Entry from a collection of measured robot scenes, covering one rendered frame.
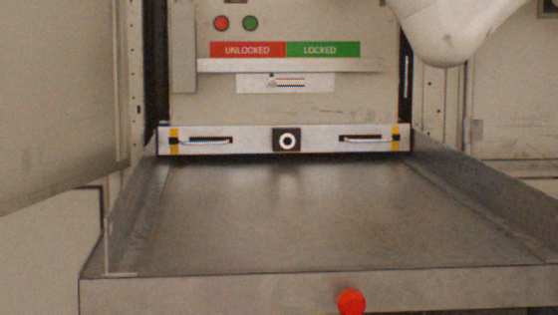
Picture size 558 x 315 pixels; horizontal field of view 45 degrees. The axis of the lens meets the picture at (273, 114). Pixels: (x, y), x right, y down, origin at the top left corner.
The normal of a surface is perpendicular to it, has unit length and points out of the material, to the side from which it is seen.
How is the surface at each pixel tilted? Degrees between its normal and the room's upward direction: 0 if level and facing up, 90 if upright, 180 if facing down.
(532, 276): 90
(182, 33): 90
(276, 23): 90
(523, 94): 90
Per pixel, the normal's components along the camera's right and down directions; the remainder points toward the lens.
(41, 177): 0.96, 0.04
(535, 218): -1.00, 0.01
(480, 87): 0.09, 0.12
